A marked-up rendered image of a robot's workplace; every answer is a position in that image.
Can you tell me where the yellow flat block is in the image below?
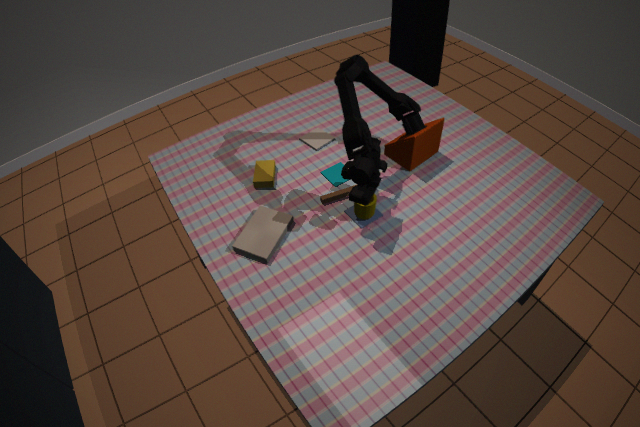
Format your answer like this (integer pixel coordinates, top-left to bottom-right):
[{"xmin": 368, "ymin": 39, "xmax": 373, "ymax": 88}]
[{"xmin": 253, "ymin": 160, "xmax": 275, "ymax": 188}]

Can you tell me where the brown wooden bar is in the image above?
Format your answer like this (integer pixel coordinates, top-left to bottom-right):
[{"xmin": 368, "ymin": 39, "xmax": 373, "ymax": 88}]
[{"xmin": 320, "ymin": 184, "xmax": 358, "ymax": 204}]

